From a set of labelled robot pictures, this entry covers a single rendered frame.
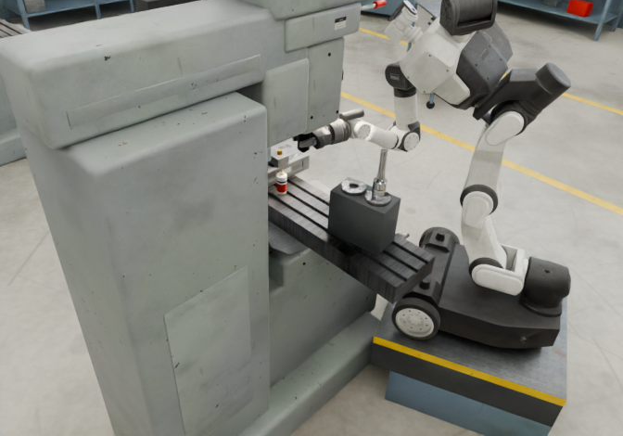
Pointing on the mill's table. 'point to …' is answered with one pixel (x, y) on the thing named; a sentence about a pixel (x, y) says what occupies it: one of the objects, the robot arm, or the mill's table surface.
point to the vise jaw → (278, 158)
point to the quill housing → (324, 83)
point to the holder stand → (362, 216)
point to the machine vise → (298, 161)
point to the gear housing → (321, 26)
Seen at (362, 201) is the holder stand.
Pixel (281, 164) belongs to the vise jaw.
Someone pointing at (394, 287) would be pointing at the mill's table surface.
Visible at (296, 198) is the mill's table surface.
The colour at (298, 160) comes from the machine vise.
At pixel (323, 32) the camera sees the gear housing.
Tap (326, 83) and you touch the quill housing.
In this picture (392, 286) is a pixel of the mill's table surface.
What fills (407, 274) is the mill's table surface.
